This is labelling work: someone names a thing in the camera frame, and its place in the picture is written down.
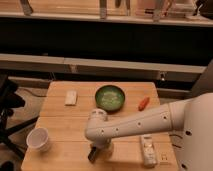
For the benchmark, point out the white bottle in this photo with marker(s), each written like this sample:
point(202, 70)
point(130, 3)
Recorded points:
point(148, 152)

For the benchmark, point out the orange carrot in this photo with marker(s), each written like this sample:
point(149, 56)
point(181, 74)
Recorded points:
point(142, 105)

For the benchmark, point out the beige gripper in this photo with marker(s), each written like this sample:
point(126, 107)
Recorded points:
point(105, 151)

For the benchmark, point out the green bowl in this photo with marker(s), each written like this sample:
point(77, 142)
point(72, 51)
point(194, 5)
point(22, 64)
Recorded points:
point(110, 98)

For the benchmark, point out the black office chair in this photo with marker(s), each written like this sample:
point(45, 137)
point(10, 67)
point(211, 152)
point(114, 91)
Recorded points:
point(8, 101)

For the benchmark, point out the white sponge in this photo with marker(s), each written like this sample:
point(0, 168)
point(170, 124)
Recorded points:
point(71, 98)

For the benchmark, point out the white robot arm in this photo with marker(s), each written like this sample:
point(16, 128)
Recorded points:
point(193, 117)

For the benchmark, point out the white paper cup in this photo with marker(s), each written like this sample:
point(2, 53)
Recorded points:
point(38, 139)

